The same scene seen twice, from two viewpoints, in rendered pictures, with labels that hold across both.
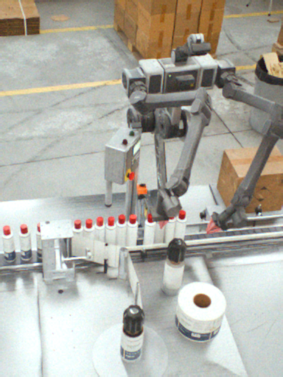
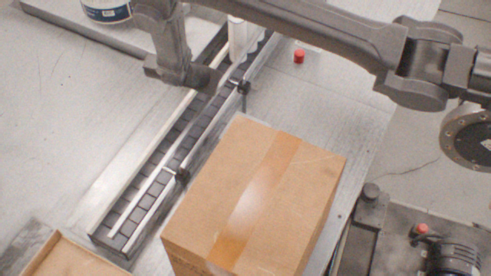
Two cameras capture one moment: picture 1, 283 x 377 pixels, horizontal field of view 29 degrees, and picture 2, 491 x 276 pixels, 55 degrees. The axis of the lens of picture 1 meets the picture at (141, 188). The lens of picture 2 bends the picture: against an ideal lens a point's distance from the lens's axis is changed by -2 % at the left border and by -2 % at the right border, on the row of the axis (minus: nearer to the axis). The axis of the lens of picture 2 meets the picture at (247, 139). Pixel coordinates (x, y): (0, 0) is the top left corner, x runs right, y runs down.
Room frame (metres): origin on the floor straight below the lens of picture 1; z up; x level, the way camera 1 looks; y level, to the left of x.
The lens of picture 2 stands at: (2.60, -0.92, 1.90)
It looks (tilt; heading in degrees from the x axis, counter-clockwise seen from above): 56 degrees down; 132
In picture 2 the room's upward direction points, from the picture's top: straight up
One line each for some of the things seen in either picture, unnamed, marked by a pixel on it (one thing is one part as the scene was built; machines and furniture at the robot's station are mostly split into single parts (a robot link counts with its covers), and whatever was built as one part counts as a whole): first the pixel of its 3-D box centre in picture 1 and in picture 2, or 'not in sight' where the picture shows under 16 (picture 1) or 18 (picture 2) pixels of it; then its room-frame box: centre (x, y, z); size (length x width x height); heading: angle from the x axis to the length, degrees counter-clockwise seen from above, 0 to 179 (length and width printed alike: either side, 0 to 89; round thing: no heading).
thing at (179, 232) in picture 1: (180, 227); (237, 32); (1.93, -0.21, 0.98); 0.05 x 0.05 x 0.20
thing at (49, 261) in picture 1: (57, 249); not in sight; (1.69, 0.36, 1.01); 0.14 x 0.13 x 0.26; 104
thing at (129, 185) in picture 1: (132, 182); not in sight; (2.01, 0.05, 1.16); 0.04 x 0.04 x 0.67; 14
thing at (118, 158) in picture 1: (122, 155); not in sight; (1.94, 0.09, 1.38); 0.17 x 0.10 x 0.19; 159
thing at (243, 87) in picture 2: (203, 224); (236, 95); (2.04, -0.33, 0.91); 0.07 x 0.03 x 0.16; 14
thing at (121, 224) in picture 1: (121, 232); not in sight; (1.86, 0.08, 0.98); 0.05 x 0.05 x 0.20
